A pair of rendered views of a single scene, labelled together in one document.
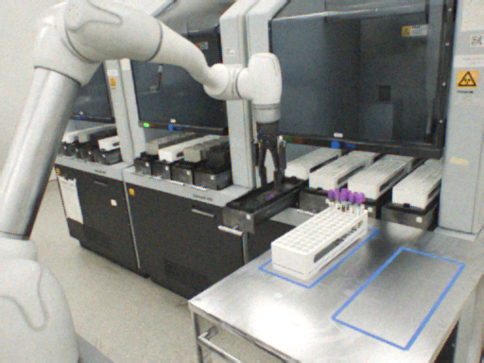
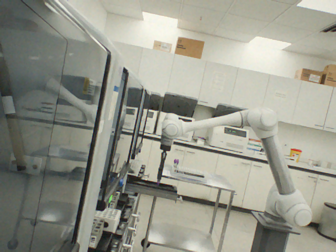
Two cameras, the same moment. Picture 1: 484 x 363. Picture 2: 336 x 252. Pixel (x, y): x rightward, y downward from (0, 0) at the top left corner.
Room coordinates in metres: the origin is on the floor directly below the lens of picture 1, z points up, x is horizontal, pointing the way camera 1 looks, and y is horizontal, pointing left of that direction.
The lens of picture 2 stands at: (2.56, 1.19, 1.31)
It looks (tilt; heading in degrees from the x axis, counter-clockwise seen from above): 4 degrees down; 227
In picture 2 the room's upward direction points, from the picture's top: 12 degrees clockwise
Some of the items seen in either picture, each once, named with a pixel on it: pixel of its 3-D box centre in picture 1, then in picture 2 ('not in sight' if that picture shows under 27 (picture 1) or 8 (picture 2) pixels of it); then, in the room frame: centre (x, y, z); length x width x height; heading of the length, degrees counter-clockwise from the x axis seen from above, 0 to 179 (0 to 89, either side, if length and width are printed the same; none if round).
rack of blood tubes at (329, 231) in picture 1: (322, 237); (188, 172); (0.91, -0.20, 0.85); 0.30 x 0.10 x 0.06; 136
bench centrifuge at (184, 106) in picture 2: not in sight; (176, 116); (-0.51, -1.91, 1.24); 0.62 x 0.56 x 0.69; 49
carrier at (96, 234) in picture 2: (153, 148); (96, 234); (2.07, 0.43, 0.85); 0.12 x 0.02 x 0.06; 48
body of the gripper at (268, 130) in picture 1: (267, 134); (164, 151); (1.32, -0.11, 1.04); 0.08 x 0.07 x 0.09; 48
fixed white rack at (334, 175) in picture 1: (339, 173); (118, 168); (1.46, -0.39, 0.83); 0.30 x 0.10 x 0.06; 138
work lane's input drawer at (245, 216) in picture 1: (290, 188); (129, 184); (1.48, -0.20, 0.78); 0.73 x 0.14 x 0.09; 138
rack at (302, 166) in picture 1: (314, 164); not in sight; (1.62, -0.32, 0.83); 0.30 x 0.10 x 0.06; 138
